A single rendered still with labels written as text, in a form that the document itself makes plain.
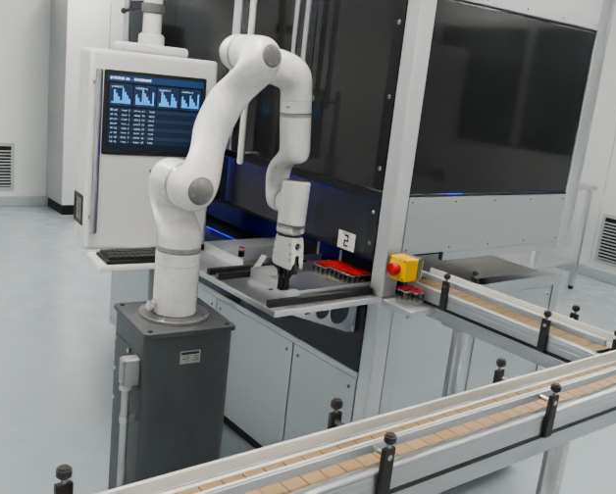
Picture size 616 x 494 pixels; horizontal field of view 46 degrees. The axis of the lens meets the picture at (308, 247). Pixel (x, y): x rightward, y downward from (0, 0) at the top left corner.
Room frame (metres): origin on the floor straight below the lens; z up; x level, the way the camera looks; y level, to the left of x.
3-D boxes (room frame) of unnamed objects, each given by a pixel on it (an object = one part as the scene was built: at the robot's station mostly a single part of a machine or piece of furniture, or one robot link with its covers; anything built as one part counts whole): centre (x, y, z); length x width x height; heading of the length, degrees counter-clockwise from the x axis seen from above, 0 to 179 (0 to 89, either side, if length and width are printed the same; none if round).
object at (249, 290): (2.37, 0.11, 0.87); 0.70 x 0.48 x 0.02; 39
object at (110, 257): (2.64, 0.57, 0.82); 0.40 x 0.14 x 0.02; 122
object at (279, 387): (3.30, 0.02, 0.44); 2.06 x 1.00 x 0.88; 39
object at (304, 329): (3.01, 0.41, 0.73); 1.98 x 0.01 x 0.25; 39
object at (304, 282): (2.27, -0.04, 0.90); 0.34 x 0.26 x 0.04; 130
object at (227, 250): (2.55, 0.16, 0.90); 0.34 x 0.26 x 0.04; 129
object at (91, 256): (2.69, 0.61, 0.79); 0.45 x 0.28 x 0.03; 122
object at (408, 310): (2.18, -0.35, 0.87); 0.14 x 0.13 x 0.02; 129
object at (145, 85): (2.85, 0.68, 1.19); 0.50 x 0.19 x 0.78; 122
